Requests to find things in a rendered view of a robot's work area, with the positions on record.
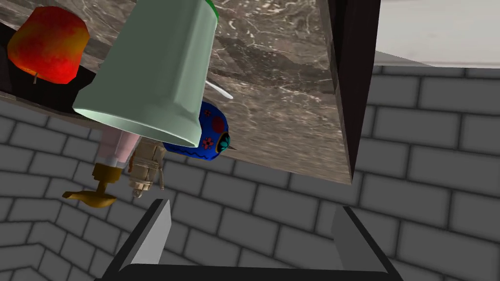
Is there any pale green cup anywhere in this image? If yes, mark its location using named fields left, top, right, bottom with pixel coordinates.
left=72, top=0, right=219, bottom=148

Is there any blue flower-painted jar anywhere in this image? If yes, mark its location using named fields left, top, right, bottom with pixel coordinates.
left=162, top=100, right=231, bottom=162

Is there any pink dispenser with gold pump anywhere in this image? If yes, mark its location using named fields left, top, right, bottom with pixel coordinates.
left=62, top=126, right=142, bottom=209

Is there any red yellow apple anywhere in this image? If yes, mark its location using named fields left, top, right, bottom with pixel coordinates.
left=7, top=5, right=91, bottom=85

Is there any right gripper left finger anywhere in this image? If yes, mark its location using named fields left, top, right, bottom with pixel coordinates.
left=102, top=199, right=172, bottom=279

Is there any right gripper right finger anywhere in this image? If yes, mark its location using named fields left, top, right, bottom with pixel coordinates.
left=332, top=205, right=403, bottom=280

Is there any white thin utensil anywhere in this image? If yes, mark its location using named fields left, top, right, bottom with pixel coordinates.
left=205, top=80, right=234, bottom=100

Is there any beige wrapped bottle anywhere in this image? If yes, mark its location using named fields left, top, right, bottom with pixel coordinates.
left=127, top=137, right=168, bottom=198

